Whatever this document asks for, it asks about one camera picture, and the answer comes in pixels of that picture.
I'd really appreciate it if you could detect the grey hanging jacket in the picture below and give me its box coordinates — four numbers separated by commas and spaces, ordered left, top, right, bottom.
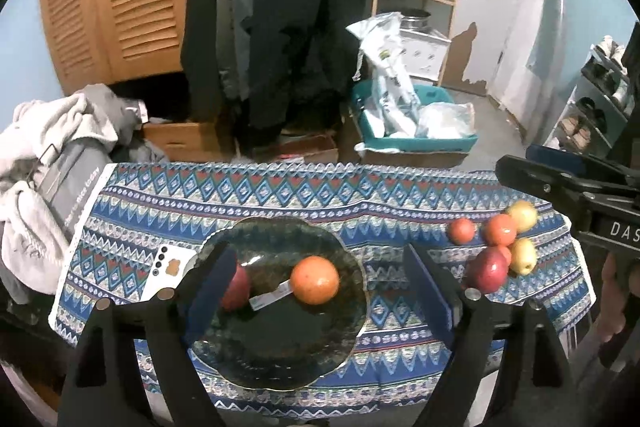
215, 0, 261, 102

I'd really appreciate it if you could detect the white phone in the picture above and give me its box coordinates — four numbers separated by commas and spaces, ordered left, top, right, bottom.
141, 245, 198, 303

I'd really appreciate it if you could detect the pile of grey clothes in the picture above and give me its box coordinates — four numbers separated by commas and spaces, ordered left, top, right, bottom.
0, 94, 121, 303

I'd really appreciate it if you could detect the tan shoe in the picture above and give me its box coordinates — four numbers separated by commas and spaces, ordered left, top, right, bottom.
559, 117, 593, 148

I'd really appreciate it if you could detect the person's right hand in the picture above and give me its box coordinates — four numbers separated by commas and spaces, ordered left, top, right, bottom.
575, 253, 626, 373

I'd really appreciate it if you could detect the teal plastic basket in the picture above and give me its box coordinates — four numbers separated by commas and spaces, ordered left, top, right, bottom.
350, 84, 478, 152

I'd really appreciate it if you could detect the shoe rack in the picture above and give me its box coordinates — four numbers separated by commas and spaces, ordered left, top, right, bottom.
542, 34, 640, 158

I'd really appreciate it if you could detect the blue patterned tablecloth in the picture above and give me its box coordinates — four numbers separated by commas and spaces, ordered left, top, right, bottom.
48, 161, 593, 413

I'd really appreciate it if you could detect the white printed plastic bag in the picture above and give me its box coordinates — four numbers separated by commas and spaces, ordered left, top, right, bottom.
346, 12, 421, 138

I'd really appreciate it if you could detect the small red tangerine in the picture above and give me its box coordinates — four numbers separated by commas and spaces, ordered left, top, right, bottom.
446, 217, 477, 245

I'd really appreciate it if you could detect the dark glass plate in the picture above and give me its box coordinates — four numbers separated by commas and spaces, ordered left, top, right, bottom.
186, 216, 369, 392

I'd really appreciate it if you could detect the white paper label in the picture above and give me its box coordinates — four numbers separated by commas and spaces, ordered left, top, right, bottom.
248, 281, 294, 311

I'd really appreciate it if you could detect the large orange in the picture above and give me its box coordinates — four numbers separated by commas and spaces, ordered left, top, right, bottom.
482, 214, 518, 248
290, 256, 341, 306

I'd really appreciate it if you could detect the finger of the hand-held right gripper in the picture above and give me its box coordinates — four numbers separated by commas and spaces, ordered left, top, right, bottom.
495, 154, 640, 220
525, 144, 640, 184

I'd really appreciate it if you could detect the clear plastic bag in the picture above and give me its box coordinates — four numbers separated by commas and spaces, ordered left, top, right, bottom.
417, 102, 476, 138

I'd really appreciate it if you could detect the wooden drawer box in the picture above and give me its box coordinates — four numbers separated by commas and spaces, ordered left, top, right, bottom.
142, 121, 236, 162

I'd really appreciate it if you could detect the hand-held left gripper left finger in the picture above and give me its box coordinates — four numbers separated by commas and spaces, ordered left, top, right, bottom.
56, 241, 238, 427

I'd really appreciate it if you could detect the brown cardboard box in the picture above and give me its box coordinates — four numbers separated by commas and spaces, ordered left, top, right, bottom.
357, 147, 471, 168

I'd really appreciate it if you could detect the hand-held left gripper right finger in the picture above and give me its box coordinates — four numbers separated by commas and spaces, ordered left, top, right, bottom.
402, 243, 581, 427

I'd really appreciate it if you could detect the red apple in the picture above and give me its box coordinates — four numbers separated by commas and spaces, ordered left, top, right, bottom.
467, 246, 509, 294
220, 263, 252, 312

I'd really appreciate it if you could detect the dark grey garment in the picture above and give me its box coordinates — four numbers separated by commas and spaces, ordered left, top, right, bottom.
82, 84, 168, 164

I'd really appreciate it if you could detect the flat cardboard box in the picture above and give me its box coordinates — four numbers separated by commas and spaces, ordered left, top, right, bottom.
280, 134, 341, 162

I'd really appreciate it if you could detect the black hanging coat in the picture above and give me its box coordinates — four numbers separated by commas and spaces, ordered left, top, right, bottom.
180, 0, 368, 158

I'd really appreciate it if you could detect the yellow apple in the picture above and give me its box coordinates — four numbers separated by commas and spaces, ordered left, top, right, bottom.
505, 200, 539, 234
508, 238, 538, 276

